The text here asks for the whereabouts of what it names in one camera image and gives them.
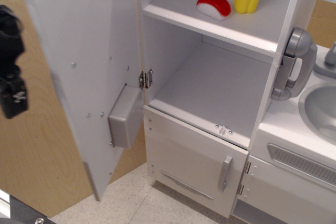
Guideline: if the plastic door latch catch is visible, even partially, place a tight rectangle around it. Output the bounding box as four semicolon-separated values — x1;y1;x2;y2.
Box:
214;124;234;136

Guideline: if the white oven door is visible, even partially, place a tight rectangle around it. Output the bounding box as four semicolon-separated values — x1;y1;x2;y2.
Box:
233;156;335;223

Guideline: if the red white toy sushi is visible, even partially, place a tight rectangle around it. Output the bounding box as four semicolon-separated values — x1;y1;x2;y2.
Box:
196;0;232;21

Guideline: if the grey toy sink basin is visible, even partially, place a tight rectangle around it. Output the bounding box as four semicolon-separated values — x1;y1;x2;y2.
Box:
299;83;335;145

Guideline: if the grey ice dispenser box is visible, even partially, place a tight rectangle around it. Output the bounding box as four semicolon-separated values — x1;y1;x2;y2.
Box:
108;85;143;149

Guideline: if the grey oven vent panel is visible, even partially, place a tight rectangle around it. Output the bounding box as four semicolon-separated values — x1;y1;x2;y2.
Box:
267;143;335;186

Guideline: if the white lower freezer door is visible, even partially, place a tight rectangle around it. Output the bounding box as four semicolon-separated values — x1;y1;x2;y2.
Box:
144;106;248;217

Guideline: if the metal door hinge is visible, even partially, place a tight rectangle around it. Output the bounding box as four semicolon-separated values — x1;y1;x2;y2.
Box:
139;69;154;89

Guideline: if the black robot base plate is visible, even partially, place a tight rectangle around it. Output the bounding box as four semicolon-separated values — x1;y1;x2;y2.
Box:
1;190;55;224

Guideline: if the grey toy telephone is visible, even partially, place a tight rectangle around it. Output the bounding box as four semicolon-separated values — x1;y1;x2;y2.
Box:
271;27;318;101

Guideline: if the white fridge door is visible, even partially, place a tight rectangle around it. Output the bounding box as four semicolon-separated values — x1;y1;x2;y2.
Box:
25;0;141;201

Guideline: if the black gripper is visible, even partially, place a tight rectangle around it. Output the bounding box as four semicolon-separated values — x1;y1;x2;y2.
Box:
1;5;28;119

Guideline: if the white toy fridge cabinet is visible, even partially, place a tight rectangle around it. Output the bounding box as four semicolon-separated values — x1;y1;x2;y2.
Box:
138;0;314;149

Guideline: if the cardboard box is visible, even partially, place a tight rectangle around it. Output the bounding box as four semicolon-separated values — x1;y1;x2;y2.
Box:
308;0;335;48

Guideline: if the grey toy faucet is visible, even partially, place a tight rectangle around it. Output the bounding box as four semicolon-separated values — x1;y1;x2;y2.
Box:
313;42;335;79

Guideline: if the grey freezer door handle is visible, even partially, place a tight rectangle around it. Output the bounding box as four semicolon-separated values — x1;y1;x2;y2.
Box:
217;155;233;193

